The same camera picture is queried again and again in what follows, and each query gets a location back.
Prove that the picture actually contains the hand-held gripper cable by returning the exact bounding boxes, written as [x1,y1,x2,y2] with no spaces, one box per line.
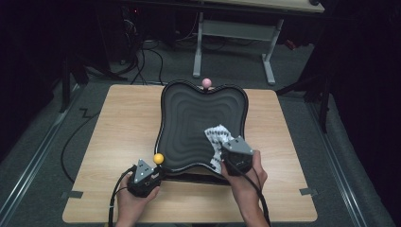
[108,165,139,227]
[221,154,272,227]

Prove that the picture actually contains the black metal stand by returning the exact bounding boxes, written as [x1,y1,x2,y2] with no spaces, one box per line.
[275,67,336,133]
[59,53,129,114]

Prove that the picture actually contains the person's left hand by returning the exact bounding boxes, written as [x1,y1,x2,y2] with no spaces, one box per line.
[116,172,161,219]

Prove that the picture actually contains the right hand-held gripper cable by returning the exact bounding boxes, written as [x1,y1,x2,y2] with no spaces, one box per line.
[221,154,272,227]

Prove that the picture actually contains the left hand-held gripper cable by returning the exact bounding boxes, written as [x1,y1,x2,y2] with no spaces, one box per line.
[108,165,139,227]

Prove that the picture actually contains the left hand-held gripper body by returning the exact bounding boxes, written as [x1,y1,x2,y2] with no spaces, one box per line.
[127,158,164,199]

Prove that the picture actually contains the yellow ball knob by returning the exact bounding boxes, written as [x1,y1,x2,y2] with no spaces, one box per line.
[152,152,166,166]

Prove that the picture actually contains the grey tape strip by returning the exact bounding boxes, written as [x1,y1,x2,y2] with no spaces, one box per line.
[61,190,84,200]
[299,187,319,197]

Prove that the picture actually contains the black wavy tray with stand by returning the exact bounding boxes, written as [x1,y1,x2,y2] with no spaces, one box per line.
[154,79,250,186]

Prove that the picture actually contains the person's right hand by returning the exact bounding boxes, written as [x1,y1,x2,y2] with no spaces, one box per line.
[220,150,269,206]

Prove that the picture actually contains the dark computer tower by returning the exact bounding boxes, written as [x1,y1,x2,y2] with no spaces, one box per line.
[119,4,144,64]

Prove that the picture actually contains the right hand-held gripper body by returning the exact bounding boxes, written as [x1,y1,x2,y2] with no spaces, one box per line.
[220,135,254,177]

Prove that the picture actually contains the grey floor rail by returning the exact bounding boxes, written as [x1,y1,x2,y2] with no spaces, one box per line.
[0,83,81,218]
[306,100,368,227]

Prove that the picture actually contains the thin black floor cable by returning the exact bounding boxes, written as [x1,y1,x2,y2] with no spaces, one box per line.
[60,108,99,184]

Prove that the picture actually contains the white frame desk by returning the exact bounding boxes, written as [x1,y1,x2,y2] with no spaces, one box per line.
[191,0,325,86]

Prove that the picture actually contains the white patterned cloth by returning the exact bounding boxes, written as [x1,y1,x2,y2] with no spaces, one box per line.
[203,124,235,174]

